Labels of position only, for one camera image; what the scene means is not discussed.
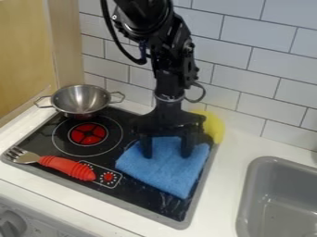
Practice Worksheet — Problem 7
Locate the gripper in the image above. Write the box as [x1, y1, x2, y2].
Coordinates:
[130, 94, 209, 160]

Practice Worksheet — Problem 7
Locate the blue cloth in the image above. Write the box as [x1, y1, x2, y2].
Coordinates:
[113, 135, 212, 200]

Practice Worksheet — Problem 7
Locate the yellow toy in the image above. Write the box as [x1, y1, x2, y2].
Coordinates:
[189, 109, 227, 145]

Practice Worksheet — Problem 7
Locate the toy stove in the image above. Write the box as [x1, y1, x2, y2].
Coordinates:
[0, 105, 220, 231]

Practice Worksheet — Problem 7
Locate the silver pot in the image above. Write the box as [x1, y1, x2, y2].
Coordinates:
[33, 84, 127, 118]

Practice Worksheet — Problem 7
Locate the toy sink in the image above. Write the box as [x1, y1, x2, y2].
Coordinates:
[235, 156, 317, 237]

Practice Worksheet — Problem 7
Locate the red handled fork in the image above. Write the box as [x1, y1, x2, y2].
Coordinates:
[5, 146, 98, 182]

